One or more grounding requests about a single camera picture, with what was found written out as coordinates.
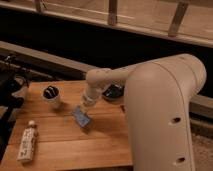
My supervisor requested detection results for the black equipment at left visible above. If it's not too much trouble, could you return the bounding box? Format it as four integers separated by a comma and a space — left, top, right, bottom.
0, 54, 30, 161

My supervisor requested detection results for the white cup with dark contents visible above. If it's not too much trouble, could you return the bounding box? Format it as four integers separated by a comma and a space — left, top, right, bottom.
43, 85, 61, 110

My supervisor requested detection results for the dark round object on table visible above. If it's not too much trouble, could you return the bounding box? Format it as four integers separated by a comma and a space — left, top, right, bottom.
102, 84, 124, 101

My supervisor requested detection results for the metal window railing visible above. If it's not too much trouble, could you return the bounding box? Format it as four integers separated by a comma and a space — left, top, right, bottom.
0, 0, 213, 48

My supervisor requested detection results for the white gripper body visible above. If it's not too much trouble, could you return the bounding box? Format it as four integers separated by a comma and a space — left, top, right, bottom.
80, 89, 99, 110

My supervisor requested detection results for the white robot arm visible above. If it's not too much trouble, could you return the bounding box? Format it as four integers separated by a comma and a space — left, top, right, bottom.
83, 54, 206, 171

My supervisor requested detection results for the white labelled plastic bottle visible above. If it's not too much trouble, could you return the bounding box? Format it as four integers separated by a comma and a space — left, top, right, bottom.
17, 120, 37, 163

